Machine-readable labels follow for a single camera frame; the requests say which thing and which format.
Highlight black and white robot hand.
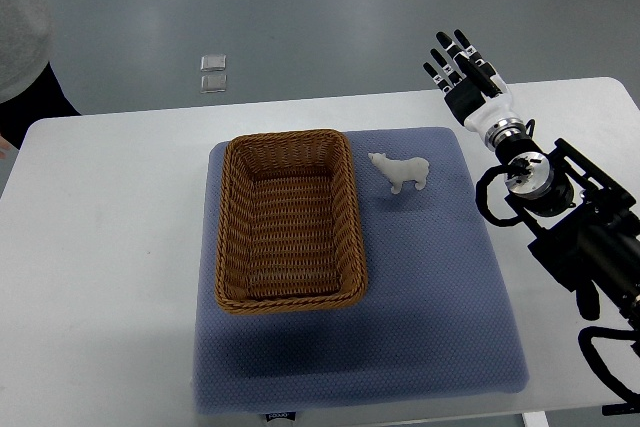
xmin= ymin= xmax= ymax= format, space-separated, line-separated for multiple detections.
xmin=423 ymin=30 xmax=516 ymax=132

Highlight white toy polar bear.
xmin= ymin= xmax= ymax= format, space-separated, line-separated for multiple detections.
xmin=368 ymin=153 xmax=430 ymax=195

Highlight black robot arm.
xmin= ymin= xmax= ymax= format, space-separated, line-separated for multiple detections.
xmin=475 ymin=118 xmax=639 ymax=329

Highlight brown wicker basket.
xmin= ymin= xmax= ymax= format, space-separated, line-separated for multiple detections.
xmin=215 ymin=129 xmax=368 ymax=315

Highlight blue grey cushion mat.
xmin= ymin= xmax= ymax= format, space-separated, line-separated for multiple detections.
xmin=192 ymin=127 xmax=528 ymax=416

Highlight upper metal floor plate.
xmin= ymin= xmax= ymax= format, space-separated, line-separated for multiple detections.
xmin=200 ymin=54 xmax=227 ymax=72

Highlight person in grey shirt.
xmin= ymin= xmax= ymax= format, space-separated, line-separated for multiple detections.
xmin=1 ymin=0 xmax=79 ymax=157

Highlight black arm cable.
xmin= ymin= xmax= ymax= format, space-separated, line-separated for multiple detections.
xmin=577 ymin=325 xmax=640 ymax=397

